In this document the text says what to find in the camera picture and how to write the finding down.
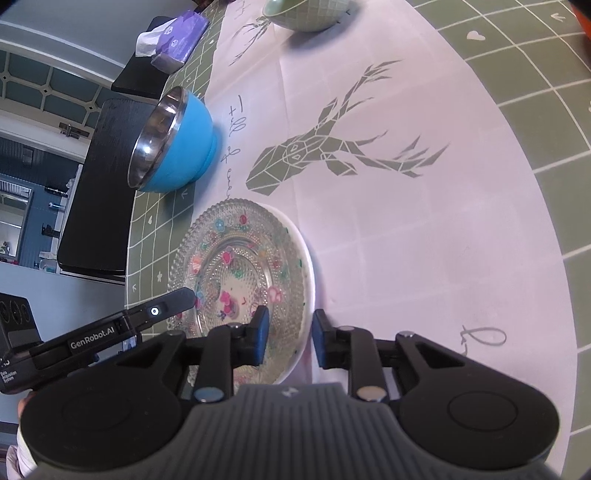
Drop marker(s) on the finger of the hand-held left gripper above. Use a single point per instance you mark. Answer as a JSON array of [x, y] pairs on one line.
[[161, 309]]

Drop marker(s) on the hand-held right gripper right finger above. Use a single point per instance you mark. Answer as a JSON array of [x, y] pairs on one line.
[[321, 341]]

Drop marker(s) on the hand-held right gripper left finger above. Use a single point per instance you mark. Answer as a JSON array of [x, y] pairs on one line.
[[259, 337]]

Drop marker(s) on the white fruit-print plate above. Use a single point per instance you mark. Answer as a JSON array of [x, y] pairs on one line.
[[310, 295]]

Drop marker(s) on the flower-print glass plate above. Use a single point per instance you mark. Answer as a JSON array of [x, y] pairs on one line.
[[240, 258]]

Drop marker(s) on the blue steel bowl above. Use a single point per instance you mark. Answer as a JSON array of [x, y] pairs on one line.
[[184, 147]]

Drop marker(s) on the green ceramic bowl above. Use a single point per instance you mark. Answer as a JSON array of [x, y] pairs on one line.
[[304, 18]]

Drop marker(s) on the black chair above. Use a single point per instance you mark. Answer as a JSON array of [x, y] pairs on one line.
[[138, 83], [101, 184]]

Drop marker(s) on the pink deer-print table runner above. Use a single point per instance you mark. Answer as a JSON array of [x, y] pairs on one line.
[[415, 230]]

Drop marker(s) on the glass-paned white door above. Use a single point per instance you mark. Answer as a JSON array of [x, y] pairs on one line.
[[55, 83]]

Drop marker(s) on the purple tissue pack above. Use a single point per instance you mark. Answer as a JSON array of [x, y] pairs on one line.
[[180, 37]]

